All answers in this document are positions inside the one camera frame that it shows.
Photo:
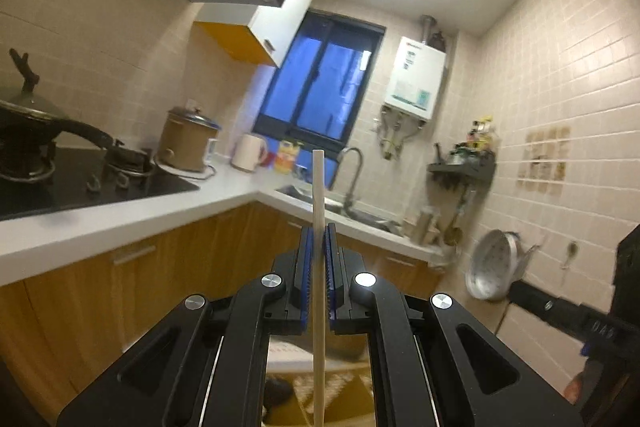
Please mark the glass cup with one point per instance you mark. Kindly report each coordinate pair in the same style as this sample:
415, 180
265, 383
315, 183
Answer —
301, 172

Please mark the dark framed window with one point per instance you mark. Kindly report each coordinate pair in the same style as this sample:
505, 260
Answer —
320, 77

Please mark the red cup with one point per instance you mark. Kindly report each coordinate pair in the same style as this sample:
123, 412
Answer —
269, 158

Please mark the steel sink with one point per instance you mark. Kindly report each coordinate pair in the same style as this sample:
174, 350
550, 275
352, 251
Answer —
370, 219

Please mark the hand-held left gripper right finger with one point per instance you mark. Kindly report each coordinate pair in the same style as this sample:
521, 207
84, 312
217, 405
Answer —
330, 267

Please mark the brass ladle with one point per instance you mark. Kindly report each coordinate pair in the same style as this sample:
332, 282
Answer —
454, 233

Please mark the grey wall spice rack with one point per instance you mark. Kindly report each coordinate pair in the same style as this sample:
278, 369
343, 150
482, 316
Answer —
470, 169

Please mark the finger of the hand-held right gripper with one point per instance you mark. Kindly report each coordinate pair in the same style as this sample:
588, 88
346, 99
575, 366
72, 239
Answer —
550, 307

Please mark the black gas stove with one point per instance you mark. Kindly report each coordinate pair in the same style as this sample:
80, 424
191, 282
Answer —
100, 199

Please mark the wooden chopstick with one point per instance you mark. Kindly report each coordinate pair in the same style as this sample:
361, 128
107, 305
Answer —
318, 197

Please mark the aluminium steamer tray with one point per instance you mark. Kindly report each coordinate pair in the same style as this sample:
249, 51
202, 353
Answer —
490, 267

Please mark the metal flue pipe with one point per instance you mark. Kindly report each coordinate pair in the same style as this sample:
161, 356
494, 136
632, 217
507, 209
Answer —
428, 27

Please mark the row of condiment bottles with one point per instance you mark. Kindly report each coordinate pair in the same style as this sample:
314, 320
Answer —
477, 137

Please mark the brown rice cooker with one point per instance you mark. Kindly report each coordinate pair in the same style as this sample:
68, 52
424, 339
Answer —
185, 142

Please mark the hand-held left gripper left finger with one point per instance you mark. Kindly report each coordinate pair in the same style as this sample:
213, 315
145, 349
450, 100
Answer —
308, 257

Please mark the steel water heater pipes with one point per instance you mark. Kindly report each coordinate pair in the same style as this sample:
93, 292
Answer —
395, 132

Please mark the grey cylindrical canister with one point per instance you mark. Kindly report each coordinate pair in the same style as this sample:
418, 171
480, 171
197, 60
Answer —
426, 224

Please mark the steel kitchen faucet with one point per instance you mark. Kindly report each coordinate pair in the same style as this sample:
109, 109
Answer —
354, 187

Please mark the white gas water heater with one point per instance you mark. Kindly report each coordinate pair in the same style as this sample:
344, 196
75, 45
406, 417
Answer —
415, 77

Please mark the person's right hand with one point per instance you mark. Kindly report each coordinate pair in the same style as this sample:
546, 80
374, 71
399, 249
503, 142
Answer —
573, 389

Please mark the wooden base cabinets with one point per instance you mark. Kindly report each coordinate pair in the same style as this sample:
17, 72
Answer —
150, 287

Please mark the yellow detergent bottle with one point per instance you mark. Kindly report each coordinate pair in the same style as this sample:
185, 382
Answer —
286, 157

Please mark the black wok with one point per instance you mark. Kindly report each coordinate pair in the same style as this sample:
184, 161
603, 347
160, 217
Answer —
30, 137

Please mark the cream electric kettle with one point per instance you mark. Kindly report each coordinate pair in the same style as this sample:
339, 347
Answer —
246, 152

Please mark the white orange wall cabinet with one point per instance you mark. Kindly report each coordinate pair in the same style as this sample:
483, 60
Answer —
272, 29

